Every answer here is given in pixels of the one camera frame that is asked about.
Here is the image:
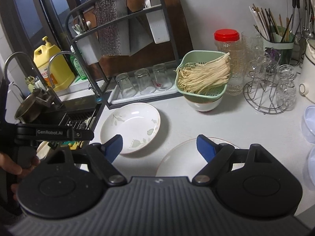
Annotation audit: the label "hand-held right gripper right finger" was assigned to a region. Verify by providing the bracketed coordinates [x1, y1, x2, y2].
[192, 135, 273, 186]

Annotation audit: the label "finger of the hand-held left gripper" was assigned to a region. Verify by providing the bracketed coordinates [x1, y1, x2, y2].
[73, 129, 95, 141]

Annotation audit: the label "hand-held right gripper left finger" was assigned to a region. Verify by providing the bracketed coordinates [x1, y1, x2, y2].
[47, 135, 127, 186]

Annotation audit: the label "white red rim plate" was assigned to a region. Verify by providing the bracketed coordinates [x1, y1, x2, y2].
[156, 138, 240, 177]

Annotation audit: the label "white leaf print plate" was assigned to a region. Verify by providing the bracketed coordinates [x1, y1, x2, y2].
[100, 102, 161, 155]

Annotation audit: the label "person's left hand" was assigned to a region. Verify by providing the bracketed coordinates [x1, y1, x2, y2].
[0, 152, 41, 202]

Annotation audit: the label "black sink drain rack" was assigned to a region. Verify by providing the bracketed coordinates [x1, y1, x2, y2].
[48, 103, 104, 150]

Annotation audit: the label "small steel pot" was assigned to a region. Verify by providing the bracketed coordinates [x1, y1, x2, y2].
[14, 88, 51, 124]

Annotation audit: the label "white ceramic bowl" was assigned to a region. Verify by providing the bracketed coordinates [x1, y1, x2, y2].
[185, 95, 223, 112]

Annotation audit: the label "pale green small bottle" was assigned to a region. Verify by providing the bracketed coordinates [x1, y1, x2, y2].
[25, 76, 43, 92]

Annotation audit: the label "white drip tray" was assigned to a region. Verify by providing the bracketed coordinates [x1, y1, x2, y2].
[109, 83, 184, 104]

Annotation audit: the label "large steel faucet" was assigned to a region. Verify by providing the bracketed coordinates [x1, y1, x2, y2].
[4, 52, 65, 110]

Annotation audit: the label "clear drinking glass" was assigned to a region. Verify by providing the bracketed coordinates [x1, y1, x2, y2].
[134, 68, 156, 94]
[116, 73, 137, 98]
[153, 64, 173, 91]

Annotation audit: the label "green soap bottle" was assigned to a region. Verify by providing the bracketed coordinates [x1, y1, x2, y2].
[70, 52, 88, 80]

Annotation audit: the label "slim steel faucet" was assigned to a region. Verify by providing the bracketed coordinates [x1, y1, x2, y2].
[47, 51, 102, 102]

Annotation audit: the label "yellow detergent bottle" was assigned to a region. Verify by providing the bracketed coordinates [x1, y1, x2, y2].
[33, 36, 75, 92]

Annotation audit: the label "pale dried noodle strips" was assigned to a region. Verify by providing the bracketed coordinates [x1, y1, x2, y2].
[177, 52, 231, 94]

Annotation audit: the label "white short utensil holder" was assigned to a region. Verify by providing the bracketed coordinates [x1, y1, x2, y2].
[73, 33, 100, 65]

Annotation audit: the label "green plastic colander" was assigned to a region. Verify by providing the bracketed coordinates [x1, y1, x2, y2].
[175, 50, 232, 97]

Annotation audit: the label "clear textured glass cup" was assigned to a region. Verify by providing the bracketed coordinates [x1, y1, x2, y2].
[276, 65, 297, 111]
[264, 48, 281, 74]
[248, 53, 267, 79]

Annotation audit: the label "textured metal board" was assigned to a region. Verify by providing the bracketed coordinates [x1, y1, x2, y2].
[95, 0, 129, 56]

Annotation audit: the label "tall textured glass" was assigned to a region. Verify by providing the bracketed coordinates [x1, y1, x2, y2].
[241, 31, 264, 63]

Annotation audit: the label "red lid glass jar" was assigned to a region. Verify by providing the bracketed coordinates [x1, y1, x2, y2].
[214, 29, 245, 96]

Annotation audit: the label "black metal dish rack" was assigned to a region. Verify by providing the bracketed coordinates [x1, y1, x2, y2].
[65, 0, 184, 110]

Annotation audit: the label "dark window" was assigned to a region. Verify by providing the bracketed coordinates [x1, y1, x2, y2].
[11, 0, 83, 53]

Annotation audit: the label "green chopstick holder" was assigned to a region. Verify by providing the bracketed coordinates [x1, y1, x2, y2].
[264, 27, 295, 65]

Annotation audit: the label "white tall utensil holder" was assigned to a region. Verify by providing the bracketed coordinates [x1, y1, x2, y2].
[145, 0, 171, 44]

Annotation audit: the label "brown wooden cutting board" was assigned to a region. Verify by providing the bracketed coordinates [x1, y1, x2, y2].
[85, 0, 194, 80]

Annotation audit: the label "bundle of chopsticks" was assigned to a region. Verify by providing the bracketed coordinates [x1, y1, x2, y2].
[249, 4, 300, 43]

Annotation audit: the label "row of hanging metal utensils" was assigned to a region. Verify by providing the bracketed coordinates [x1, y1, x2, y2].
[289, 0, 315, 40]

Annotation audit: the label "round wire cup rack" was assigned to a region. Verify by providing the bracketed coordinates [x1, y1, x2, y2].
[243, 64, 296, 115]

